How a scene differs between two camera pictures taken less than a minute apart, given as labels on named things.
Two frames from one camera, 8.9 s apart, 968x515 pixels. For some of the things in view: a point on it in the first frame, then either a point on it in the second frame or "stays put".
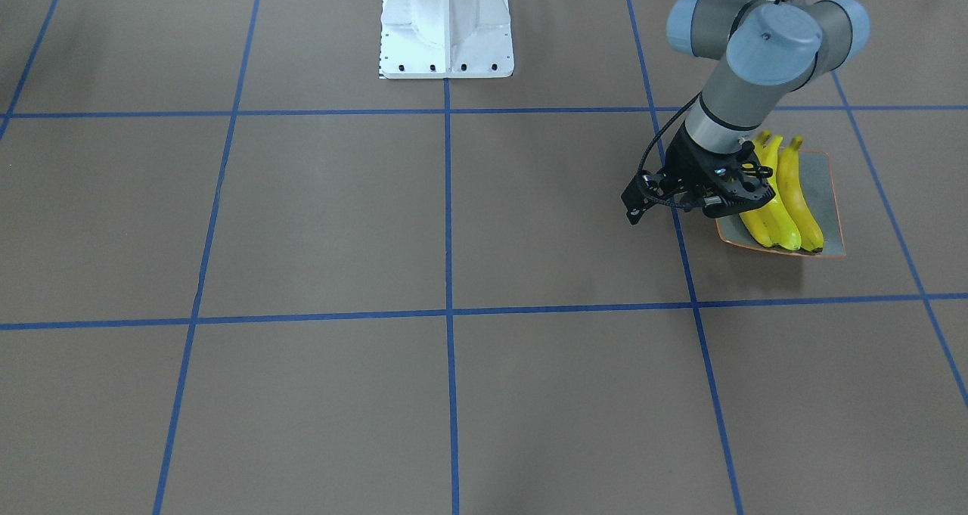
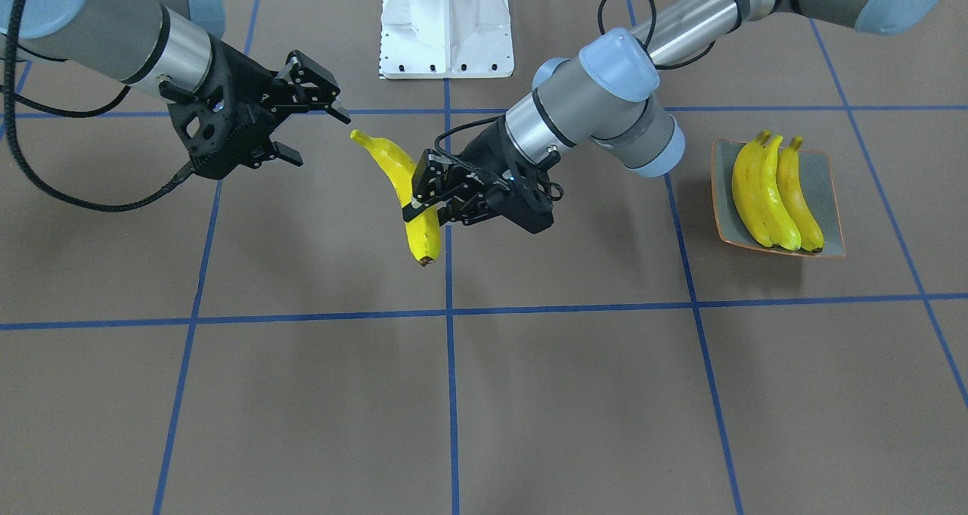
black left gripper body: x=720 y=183 -> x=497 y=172
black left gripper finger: x=642 y=193 -> x=433 y=174
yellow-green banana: x=790 y=179 stays put
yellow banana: x=786 y=232 stays put
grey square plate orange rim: x=819 y=188 stays put
